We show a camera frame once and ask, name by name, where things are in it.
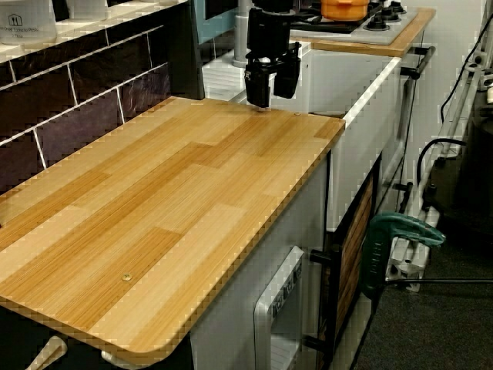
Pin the wicker cabinet door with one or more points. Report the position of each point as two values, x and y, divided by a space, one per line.
356 250

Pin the white sink basin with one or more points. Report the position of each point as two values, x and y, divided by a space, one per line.
366 115

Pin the white printed storage jar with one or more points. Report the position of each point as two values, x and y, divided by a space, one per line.
27 23

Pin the wooden kitchen countertop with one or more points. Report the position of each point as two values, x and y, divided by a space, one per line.
154 200

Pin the black stove knob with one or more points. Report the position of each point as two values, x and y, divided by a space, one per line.
376 24

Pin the wooden stove countertop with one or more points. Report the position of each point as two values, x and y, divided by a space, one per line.
412 36

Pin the aluminium frame rail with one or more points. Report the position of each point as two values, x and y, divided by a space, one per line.
443 146

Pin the white kitchen faucet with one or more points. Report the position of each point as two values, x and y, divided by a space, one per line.
240 34

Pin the white dishwasher front panel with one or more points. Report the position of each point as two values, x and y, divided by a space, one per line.
277 308

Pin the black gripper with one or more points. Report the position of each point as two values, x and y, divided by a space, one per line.
269 34

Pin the dark tile backsplash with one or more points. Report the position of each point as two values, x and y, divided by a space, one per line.
88 88

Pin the green clamp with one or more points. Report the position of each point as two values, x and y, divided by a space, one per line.
385 246

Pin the teal cabinet box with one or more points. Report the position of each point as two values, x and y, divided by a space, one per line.
215 19

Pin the orange pot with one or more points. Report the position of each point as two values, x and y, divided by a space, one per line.
344 9

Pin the dark shelf post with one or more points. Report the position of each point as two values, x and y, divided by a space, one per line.
188 50

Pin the grey toy stove top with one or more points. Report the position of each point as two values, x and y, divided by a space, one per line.
377 32

